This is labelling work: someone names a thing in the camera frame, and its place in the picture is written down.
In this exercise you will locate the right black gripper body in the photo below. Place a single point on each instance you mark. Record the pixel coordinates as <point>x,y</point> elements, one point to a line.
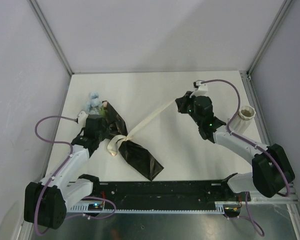
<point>187,107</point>

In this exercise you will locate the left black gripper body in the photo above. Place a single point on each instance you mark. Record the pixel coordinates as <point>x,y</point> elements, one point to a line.
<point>102,133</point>

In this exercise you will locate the black wrapping paper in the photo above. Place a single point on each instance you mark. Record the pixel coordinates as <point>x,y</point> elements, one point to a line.
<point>135,155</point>

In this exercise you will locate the blue and pink flower bouquet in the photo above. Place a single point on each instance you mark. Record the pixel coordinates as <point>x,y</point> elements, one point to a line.
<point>95,106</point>

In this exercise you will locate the cream ribbon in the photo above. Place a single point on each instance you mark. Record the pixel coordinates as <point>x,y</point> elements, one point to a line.
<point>140,125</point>

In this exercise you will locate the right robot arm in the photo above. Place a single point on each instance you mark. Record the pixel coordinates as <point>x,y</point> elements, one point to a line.
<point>271,169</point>

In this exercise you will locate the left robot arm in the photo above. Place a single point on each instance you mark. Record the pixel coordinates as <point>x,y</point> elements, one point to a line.
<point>47,201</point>

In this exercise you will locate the white ribbed vase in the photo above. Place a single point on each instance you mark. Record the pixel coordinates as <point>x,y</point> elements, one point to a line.
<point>243,119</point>

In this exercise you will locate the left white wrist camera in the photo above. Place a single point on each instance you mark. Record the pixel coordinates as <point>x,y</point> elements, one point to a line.
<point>81,117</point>

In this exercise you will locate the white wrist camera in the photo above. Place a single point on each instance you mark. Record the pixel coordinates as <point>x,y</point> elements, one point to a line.
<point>200,88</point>
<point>81,117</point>

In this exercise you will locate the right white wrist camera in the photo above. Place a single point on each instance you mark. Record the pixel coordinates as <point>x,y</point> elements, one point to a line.
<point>200,88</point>

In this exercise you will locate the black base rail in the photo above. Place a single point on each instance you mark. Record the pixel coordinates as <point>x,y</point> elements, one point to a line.
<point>193,195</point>

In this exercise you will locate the aluminium frame rails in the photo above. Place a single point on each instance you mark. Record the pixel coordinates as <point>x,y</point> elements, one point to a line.
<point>174,140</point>

